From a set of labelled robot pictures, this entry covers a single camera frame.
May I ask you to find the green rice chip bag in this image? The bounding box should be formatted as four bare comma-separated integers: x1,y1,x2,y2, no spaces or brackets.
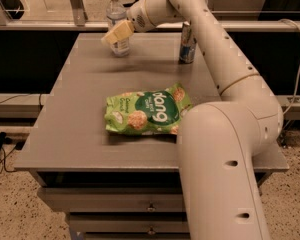
104,83,192,136

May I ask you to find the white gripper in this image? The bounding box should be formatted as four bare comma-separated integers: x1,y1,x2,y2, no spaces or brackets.
101,0,155,45

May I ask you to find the upper grey drawer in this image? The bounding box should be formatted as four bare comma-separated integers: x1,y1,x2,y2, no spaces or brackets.
37,188,185,213

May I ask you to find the silver blue drink can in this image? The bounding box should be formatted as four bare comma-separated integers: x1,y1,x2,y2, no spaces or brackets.
179,22,196,64

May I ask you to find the lower grey drawer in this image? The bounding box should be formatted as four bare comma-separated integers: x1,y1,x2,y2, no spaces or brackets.
66,213,189,234

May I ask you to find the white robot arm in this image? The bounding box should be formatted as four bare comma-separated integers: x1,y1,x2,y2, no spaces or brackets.
103,0,283,240

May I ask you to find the metal railing frame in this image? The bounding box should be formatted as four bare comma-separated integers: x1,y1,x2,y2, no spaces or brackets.
0,0,300,31

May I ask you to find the upper drawer knob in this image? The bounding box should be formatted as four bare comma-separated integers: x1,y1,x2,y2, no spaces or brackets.
147,203,156,212

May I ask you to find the drawer knob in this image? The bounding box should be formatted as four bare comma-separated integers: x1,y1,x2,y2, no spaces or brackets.
147,203,156,212
147,227,156,235

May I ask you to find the grey drawer cabinet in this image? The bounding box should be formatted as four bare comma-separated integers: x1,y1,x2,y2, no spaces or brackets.
16,33,276,240

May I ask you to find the lower drawer knob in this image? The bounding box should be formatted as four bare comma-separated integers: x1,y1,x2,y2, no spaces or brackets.
147,227,156,235

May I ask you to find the grey drawer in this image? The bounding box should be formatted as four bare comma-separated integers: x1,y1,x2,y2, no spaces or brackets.
66,213,189,234
37,188,185,213

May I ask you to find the black floor cable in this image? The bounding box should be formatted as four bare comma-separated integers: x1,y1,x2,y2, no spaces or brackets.
0,132,24,182

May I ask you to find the clear plastic water bottle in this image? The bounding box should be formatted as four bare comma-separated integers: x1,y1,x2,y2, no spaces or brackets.
106,0,130,57

